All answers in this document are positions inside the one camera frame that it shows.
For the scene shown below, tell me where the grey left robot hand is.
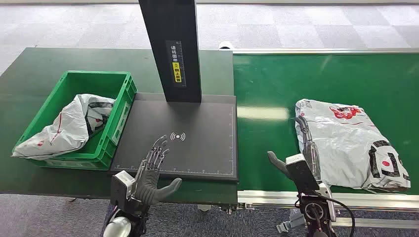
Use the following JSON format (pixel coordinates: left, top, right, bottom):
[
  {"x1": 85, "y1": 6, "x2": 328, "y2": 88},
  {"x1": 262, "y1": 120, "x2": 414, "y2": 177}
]
[{"x1": 133, "y1": 134, "x2": 183, "y2": 207}]

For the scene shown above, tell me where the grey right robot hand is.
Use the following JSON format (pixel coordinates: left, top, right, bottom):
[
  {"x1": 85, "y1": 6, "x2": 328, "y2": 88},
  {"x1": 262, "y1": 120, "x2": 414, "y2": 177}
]
[{"x1": 266, "y1": 116, "x2": 322, "y2": 181}]

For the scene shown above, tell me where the black weighing device with column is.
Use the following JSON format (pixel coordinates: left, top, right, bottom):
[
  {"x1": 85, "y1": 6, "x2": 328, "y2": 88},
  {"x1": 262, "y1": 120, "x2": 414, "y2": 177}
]
[{"x1": 109, "y1": 0, "x2": 239, "y2": 182}]

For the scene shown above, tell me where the crumpled grey plastic mailer package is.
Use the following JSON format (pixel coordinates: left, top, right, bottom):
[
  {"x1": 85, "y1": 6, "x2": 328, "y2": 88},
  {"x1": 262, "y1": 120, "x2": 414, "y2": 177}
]
[{"x1": 12, "y1": 94, "x2": 116, "y2": 161}]

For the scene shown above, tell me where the green plastic basket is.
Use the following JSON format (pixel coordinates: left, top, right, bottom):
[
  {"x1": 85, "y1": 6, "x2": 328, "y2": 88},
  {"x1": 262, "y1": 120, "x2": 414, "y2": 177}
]
[{"x1": 11, "y1": 70, "x2": 138, "y2": 171}]

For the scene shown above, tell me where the grey metal clamp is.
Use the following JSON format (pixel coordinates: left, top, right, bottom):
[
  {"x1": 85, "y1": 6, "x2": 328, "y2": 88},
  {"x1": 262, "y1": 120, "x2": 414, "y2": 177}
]
[{"x1": 276, "y1": 209, "x2": 307, "y2": 234}]

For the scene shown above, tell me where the yellow sticker on column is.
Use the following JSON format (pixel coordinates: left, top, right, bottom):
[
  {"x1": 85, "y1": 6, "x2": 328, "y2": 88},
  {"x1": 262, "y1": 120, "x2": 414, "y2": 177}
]
[{"x1": 172, "y1": 61, "x2": 182, "y2": 83}]

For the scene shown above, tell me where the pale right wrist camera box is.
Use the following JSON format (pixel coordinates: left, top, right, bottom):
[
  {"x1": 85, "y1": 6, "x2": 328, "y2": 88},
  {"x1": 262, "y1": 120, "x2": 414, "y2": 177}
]
[{"x1": 285, "y1": 153, "x2": 321, "y2": 194}]

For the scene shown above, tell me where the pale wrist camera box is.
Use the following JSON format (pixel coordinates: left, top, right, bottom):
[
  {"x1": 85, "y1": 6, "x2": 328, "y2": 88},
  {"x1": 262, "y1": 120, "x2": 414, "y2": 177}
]
[
  {"x1": 110, "y1": 170, "x2": 135, "y2": 204},
  {"x1": 285, "y1": 153, "x2": 321, "y2": 194}
]

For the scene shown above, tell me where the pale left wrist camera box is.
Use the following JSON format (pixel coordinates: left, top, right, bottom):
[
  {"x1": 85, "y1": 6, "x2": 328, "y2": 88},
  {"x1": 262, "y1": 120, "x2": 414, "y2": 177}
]
[{"x1": 110, "y1": 170, "x2": 135, "y2": 204}]

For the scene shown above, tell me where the green conveyor belt, aluminium frame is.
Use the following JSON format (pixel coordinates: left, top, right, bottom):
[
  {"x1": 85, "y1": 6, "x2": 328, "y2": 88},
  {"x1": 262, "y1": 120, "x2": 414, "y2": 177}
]
[{"x1": 218, "y1": 40, "x2": 419, "y2": 230}]

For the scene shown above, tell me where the black cable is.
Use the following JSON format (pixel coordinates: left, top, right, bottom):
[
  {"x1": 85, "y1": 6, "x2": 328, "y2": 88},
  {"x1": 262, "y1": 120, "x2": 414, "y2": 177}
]
[{"x1": 322, "y1": 196, "x2": 356, "y2": 237}]

